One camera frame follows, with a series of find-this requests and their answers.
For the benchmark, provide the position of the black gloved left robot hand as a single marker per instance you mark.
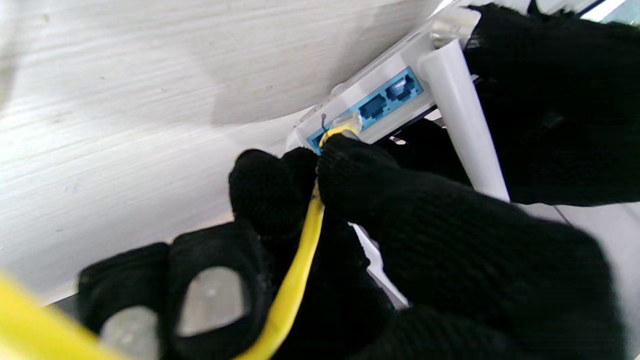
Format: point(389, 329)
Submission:
point(570, 110)

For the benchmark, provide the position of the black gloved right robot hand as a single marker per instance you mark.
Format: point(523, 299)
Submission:
point(475, 270)

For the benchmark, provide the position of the dark router with white antennas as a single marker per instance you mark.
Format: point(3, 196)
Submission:
point(450, 90)

